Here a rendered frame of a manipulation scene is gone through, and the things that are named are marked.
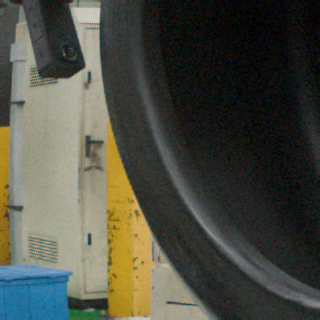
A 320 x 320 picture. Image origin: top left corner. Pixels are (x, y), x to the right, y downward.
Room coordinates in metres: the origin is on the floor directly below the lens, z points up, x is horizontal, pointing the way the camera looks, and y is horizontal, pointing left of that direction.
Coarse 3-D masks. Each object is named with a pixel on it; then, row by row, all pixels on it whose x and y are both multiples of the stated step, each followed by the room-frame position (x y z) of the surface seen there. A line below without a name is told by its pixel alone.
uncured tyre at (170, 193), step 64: (128, 0) 0.83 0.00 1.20; (192, 0) 0.97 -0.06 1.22; (256, 0) 1.03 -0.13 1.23; (128, 64) 0.83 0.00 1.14; (192, 64) 0.97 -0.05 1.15; (256, 64) 1.04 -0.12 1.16; (128, 128) 0.84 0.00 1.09; (192, 128) 0.95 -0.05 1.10; (256, 128) 1.01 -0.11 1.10; (192, 192) 0.79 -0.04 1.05; (256, 192) 0.97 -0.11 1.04; (192, 256) 0.79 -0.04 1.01; (256, 256) 0.77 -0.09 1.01
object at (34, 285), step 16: (0, 272) 6.40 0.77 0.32; (16, 272) 6.45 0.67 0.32; (32, 272) 6.47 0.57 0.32; (48, 272) 6.52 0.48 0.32; (64, 272) 6.56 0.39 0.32; (0, 288) 6.27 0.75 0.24; (16, 288) 6.35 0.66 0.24; (32, 288) 6.43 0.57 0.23; (48, 288) 6.51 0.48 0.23; (64, 288) 6.59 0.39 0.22; (0, 304) 6.26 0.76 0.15; (16, 304) 6.34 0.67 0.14; (32, 304) 6.42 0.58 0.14; (48, 304) 6.50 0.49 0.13; (64, 304) 6.58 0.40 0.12
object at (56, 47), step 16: (32, 0) 1.08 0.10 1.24; (32, 16) 1.07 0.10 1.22; (48, 16) 1.07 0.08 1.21; (64, 16) 1.09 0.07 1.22; (32, 32) 1.07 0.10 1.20; (48, 32) 1.06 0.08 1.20; (64, 32) 1.08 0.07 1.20; (48, 48) 1.05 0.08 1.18; (64, 48) 1.06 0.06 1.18; (80, 48) 1.08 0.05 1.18; (48, 64) 1.05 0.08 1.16; (64, 64) 1.06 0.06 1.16; (80, 64) 1.07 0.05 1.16
